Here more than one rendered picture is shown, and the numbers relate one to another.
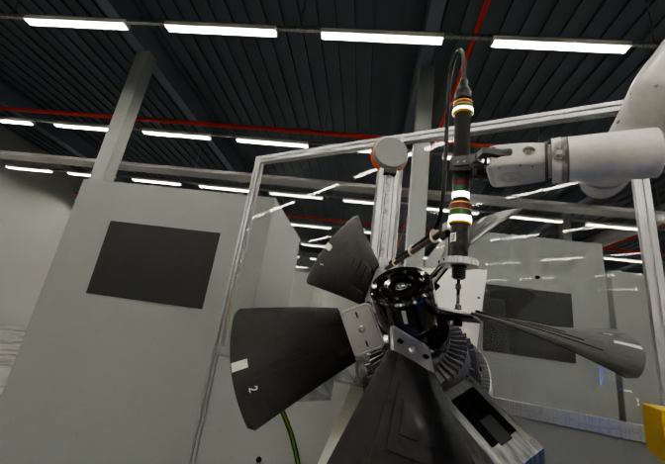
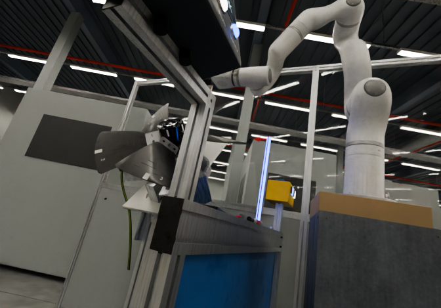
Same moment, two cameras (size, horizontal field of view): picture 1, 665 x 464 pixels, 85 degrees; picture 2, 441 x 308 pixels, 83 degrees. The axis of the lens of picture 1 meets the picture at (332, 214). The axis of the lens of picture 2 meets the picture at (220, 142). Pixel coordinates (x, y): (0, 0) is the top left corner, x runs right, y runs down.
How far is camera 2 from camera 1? 0.55 m
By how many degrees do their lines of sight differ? 5
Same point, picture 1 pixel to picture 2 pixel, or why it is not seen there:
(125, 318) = (48, 172)
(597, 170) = (247, 81)
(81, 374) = (18, 203)
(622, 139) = (255, 69)
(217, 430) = (96, 226)
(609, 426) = not seen: hidden behind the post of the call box
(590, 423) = (272, 212)
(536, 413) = (251, 208)
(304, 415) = not seen: hidden behind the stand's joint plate
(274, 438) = (126, 227)
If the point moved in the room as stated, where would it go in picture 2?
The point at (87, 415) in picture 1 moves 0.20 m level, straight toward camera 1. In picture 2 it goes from (20, 226) to (18, 228)
